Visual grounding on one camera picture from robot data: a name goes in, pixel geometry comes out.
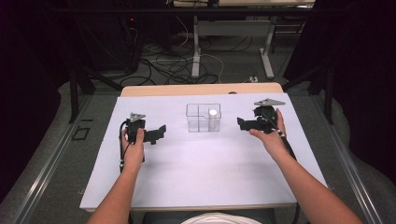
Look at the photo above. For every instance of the clear plastic organizer box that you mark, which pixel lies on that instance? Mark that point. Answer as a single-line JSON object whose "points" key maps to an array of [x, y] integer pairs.
{"points": [[199, 119]]}

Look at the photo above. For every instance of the white table sheet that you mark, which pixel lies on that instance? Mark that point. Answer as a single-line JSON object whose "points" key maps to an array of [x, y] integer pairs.
{"points": [[199, 174]]}

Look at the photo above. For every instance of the person's left hand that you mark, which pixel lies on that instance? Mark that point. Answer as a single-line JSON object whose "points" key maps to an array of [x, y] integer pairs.
{"points": [[134, 155]]}

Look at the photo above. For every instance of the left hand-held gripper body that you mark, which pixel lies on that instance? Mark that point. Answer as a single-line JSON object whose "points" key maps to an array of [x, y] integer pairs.
{"points": [[135, 127]]}

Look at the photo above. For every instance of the black metal stand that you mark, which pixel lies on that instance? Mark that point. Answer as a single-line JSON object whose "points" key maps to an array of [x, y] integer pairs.
{"points": [[328, 93], [74, 93]]}

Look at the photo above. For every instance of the grey metal floor rail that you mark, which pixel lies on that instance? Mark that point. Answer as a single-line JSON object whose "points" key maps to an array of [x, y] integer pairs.
{"points": [[348, 174], [40, 180]]}

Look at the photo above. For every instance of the white tube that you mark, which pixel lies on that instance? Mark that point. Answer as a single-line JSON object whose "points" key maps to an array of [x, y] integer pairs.
{"points": [[213, 116]]}

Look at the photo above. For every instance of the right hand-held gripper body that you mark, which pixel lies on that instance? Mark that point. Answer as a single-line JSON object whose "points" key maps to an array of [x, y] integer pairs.
{"points": [[267, 119]]}

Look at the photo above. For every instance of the white power plug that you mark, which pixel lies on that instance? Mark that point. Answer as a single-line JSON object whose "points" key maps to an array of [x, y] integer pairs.
{"points": [[253, 79]]}

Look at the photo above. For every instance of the person's white shirt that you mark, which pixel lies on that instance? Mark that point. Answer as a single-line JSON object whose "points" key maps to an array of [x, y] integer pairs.
{"points": [[221, 218]]}

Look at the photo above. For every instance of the white desk frame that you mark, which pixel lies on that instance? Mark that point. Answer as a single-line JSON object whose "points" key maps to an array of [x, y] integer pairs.
{"points": [[196, 46]]}

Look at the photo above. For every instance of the person's right hand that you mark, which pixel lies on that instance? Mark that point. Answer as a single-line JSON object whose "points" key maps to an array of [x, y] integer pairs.
{"points": [[274, 143]]}

